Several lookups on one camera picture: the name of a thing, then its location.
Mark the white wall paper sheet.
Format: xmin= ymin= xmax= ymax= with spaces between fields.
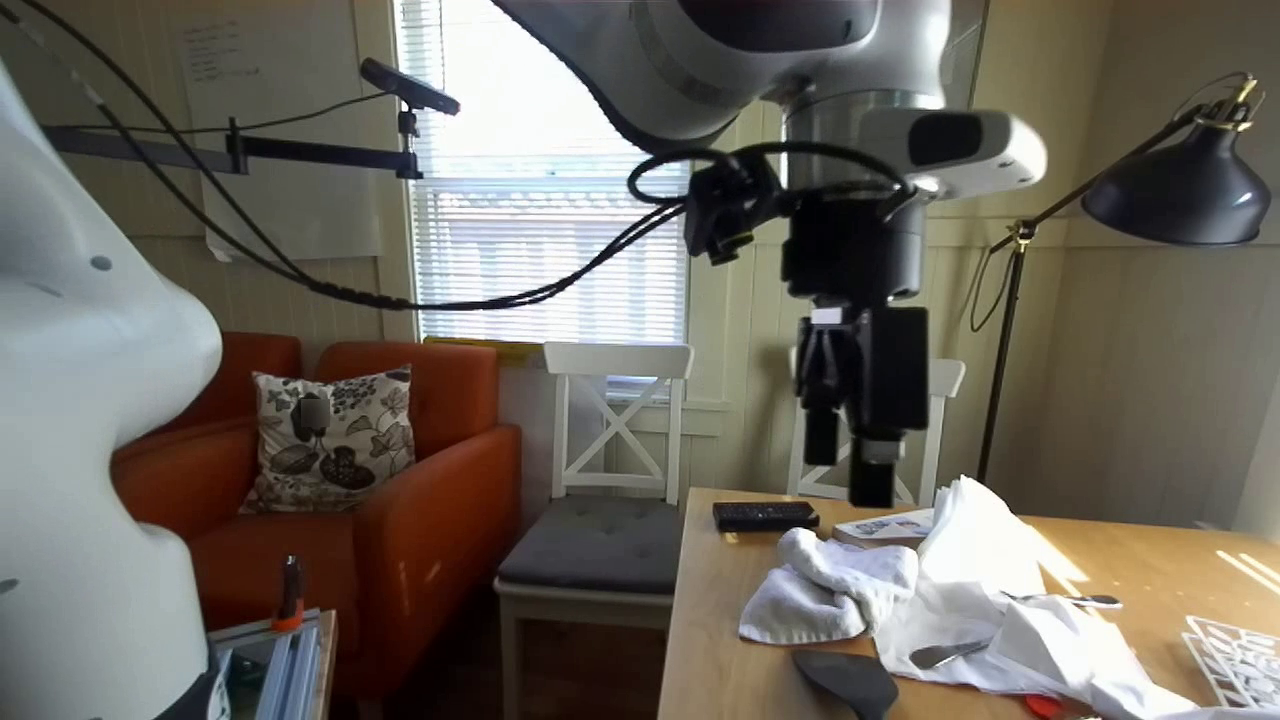
xmin=175 ymin=14 xmax=402 ymax=264

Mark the black cable bundle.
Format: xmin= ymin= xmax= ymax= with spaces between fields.
xmin=0 ymin=0 xmax=923 ymax=318

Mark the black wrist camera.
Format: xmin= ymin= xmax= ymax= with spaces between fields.
xmin=683 ymin=150 xmax=790 ymax=268

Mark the floral patterned pillow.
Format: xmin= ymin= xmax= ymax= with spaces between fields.
xmin=234 ymin=368 xmax=421 ymax=520

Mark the white crumpled cloth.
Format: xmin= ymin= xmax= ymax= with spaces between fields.
xmin=736 ymin=474 xmax=1202 ymax=720

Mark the black remote control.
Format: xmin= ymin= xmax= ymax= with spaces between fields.
xmin=708 ymin=497 xmax=822 ymax=539

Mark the white lattice plastic piece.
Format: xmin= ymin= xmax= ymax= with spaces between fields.
xmin=1178 ymin=612 xmax=1280 ymax=714

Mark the black floor lamp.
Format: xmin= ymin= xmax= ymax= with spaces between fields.
xmin=963 ymin=72 xmax=1274 ymax=490

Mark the window with white blinds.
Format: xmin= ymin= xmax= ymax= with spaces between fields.
xmin=394 ymin=0 xmax=696 ymax=348

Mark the white chair with gray cushion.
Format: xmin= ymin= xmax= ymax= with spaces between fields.
xmin=491 ymin=341 xmax=701 ymax=720

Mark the orange-handled tool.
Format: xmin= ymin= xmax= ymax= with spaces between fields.
xmin=270 ymin=552 xmax=311 ymax=639

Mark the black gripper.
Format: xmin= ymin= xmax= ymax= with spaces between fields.
xmin=778 ymin=191 xmax=934 ymax=512

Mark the orange armchair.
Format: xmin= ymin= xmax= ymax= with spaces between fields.
xmin=111 ymin=332 xmax=529 ymax=714

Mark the wooden table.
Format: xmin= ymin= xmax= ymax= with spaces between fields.
xmin=656 ymin=484 xmax=1280 ymax=720

